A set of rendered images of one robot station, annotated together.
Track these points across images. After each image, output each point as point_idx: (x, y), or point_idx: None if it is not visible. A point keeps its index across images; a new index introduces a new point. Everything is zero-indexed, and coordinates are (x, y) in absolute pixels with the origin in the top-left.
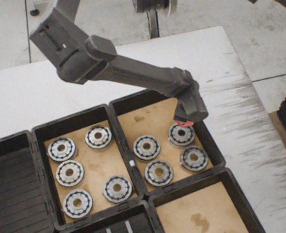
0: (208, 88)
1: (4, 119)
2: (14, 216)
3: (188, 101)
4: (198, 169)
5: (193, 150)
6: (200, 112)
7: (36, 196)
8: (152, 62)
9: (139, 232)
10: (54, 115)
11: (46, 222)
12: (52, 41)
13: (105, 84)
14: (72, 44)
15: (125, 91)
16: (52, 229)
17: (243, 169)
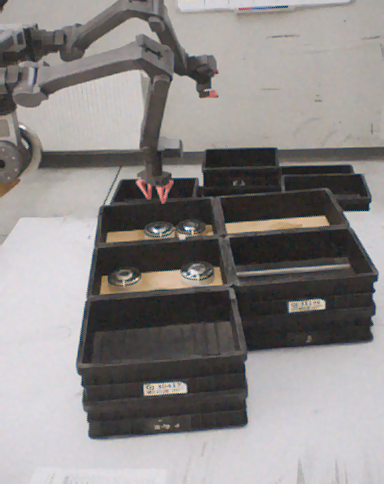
0: None
1: (0, 408)
2: (188, 353)
3: (168, 142)
4: (204, 225)
5: (182, 224)
6: (181, 142)
7: (170, 334)
8: (26, 268)
9: (249, 271)
10: (36, 355)
11: (208, 328)
12: (152, 53)
13: (26, 306)
14: (162, 48)
15: (52, 293)
16: (229, 288)
17: None
